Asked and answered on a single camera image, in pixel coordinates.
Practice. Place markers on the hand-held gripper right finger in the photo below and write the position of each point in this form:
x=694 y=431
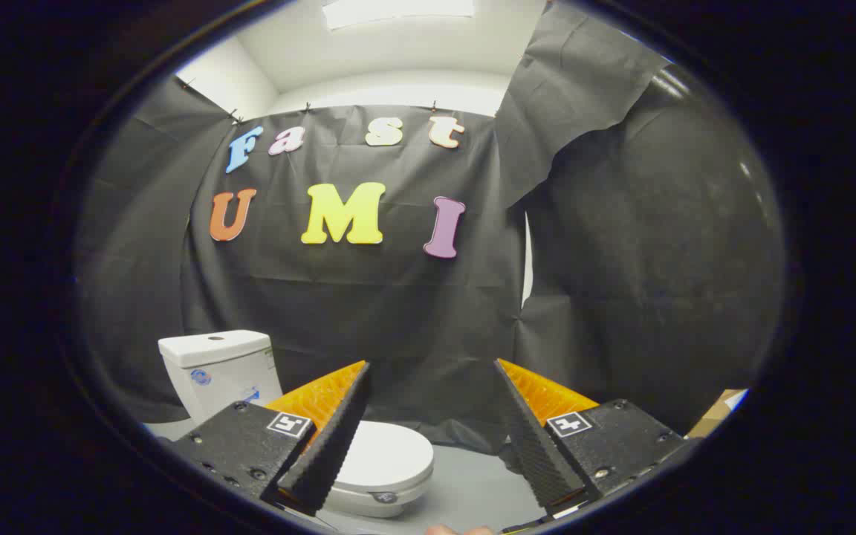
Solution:
x=536 y=453

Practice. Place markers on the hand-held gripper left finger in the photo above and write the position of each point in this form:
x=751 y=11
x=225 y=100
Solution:
x=335 y=446

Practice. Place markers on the white toilet lid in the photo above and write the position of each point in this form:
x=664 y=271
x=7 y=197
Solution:
x=391 y=453

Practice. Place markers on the white toilet with tank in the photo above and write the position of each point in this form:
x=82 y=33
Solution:
x=220 y=371

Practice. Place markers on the black backdrop cloth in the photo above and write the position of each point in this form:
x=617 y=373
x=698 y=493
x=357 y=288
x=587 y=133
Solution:
x=368 y=312

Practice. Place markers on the cardboard box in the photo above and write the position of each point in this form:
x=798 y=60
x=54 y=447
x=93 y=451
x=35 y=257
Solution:
x=714 y=416

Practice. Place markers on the ceiling light panel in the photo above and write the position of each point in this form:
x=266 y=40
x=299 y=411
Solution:
x=398 y=11

